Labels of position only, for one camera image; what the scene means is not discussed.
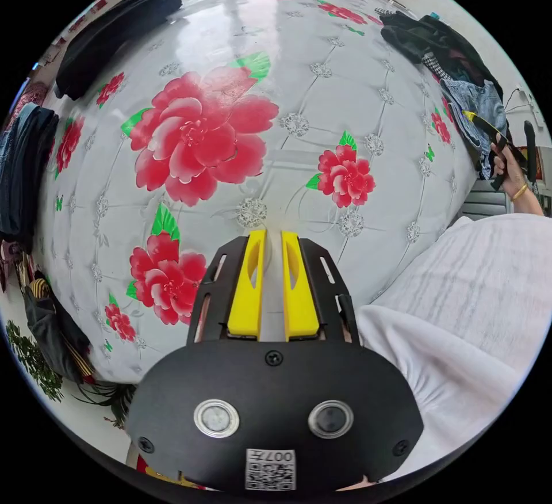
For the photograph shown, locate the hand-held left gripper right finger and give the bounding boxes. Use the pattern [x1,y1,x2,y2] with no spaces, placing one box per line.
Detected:
[281,231,321,337]

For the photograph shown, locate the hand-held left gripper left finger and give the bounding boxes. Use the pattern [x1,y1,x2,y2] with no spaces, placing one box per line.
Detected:
[227,230,267,337]

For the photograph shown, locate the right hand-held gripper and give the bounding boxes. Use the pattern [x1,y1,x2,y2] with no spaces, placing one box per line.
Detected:
[462,110,532,191]

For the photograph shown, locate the blue jeans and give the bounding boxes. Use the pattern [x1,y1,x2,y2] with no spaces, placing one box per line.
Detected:
[440,78,509,180]

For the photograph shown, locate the person's right forearm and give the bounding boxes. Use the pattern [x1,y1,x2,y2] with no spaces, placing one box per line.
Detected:
[510,184,546,217]

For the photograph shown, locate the person's right hand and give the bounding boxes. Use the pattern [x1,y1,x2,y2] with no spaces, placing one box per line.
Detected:
[491,132,528,201]

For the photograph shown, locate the pile of clothes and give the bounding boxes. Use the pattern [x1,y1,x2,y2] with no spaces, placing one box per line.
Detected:
[379,10,505,101]

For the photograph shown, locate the person's body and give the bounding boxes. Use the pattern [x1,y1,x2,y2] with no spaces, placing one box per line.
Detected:
[356,213,552,484]

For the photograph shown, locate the dark garment with striped trim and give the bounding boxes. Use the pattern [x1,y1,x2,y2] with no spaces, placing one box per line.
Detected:
[22,272,97,385]

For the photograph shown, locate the green leafy plant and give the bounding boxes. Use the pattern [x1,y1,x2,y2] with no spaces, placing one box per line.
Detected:
[5,319,135,428]

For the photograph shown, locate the stack of folded dark clothes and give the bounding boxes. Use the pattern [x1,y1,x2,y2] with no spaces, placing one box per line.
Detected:
[0,102,60,251]

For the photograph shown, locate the folded black garment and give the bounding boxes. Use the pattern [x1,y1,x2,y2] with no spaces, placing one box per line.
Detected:
[55,0,183,102]

